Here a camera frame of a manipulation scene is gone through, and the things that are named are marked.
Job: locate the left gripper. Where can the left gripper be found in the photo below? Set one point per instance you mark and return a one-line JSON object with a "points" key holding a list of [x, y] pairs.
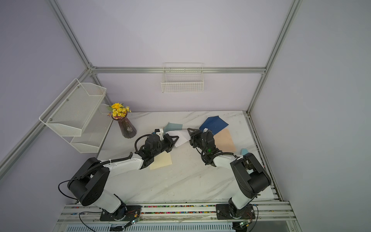
{"points": [[170, 137]]}

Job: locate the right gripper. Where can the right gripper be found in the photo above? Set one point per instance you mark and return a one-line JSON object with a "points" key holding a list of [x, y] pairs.
{"points": [[197, 132]]}

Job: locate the red bordered letter paper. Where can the red bordered letter paper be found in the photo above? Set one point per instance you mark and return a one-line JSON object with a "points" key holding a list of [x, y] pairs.
{"points": [[183, 136]]}

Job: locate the teal envelope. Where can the teal envelope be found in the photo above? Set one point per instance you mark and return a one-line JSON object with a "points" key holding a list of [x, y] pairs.
{"points": [[172, 127]]}

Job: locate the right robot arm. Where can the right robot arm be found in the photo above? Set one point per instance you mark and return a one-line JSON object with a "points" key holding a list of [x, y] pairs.
{"points": [[249, 174]]}

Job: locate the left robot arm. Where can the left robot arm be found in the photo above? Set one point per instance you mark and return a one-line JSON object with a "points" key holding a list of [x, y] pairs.
{"points": [[88, 184]]}

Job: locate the dark blue envelope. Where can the dark blue envelope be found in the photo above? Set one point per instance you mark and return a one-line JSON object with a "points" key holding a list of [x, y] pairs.
{"points": [[214, 124]]}

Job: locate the cream paper sheet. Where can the cream paper sheet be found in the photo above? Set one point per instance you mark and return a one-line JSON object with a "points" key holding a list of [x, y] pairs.
{"points": [[162, 160]]}

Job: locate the peach paper sheet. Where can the peach paper sheet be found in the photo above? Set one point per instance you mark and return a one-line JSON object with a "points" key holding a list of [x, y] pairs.
{"points": [[223, 141]]}

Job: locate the dark glass vase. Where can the dark glass vase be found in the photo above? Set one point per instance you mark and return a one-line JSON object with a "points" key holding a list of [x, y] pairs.
{"points": [[127, 128]]}

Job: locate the small light blue object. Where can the small light blue object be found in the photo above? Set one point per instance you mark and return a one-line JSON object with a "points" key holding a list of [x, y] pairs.
{"points": [[244, 151]]}

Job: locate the yellow flower bouquet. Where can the yellow flower bouquet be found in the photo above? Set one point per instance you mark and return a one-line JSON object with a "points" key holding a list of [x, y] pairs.
{"points": [[118, 111]]}

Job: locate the white mesh two-tier shelf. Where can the white mesh two-tier shelf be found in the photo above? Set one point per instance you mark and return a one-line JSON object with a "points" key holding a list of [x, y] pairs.
{"points": [[79, 116]]}

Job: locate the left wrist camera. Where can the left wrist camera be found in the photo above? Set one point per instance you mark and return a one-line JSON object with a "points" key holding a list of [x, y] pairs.
{"points": [[160, 133]]}

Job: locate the white wire wall basket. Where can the white wire wall basket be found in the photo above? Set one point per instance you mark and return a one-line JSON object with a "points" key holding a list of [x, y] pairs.
{"points": [[182, 77]]}

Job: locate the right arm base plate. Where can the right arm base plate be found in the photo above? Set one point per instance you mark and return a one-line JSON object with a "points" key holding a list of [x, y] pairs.
{"points": [[227, 211]]}

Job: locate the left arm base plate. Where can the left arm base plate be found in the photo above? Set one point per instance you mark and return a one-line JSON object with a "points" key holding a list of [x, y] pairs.
{"points": [[127, 213]]}

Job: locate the aluminium front rail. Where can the aluminium front rail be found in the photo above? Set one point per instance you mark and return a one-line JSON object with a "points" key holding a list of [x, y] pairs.
{"points": [[181, 217]]}

